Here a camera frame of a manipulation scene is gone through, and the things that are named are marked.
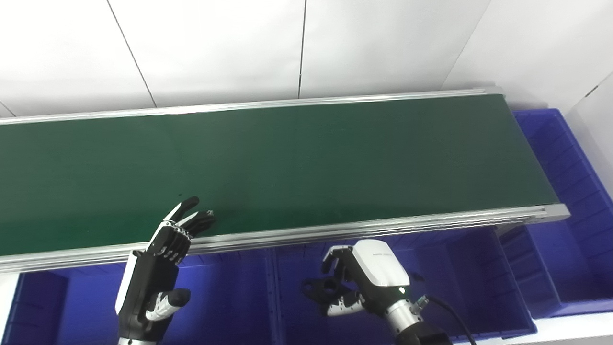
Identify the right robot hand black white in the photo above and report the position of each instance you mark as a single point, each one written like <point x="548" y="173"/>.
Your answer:
<point x="378" y="268"/>

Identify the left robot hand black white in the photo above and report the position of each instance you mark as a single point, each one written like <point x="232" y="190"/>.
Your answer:
<point x="148" y="282"/>

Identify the black flange part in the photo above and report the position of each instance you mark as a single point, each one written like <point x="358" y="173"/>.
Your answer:
<point x="316" y="288"/>

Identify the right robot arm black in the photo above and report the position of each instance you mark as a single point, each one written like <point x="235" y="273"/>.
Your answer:
<point x="416" y="330"/>

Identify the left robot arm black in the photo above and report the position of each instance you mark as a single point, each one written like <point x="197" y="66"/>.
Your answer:
<point x="136" y="342"/>

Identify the blue plastic bin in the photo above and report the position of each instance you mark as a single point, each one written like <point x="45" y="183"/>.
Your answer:
<point x="455" y="282"/>
<point x="225" y="302"/>
<point x="570" y="230"/>

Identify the green conveyor belt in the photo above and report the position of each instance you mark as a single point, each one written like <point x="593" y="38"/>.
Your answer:
<point x="311" y="163"/>

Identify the aluminium conveyor side rail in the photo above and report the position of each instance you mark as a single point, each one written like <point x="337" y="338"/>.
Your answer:
<point x="239" y="106"/>
<point x="335" y="231"/>

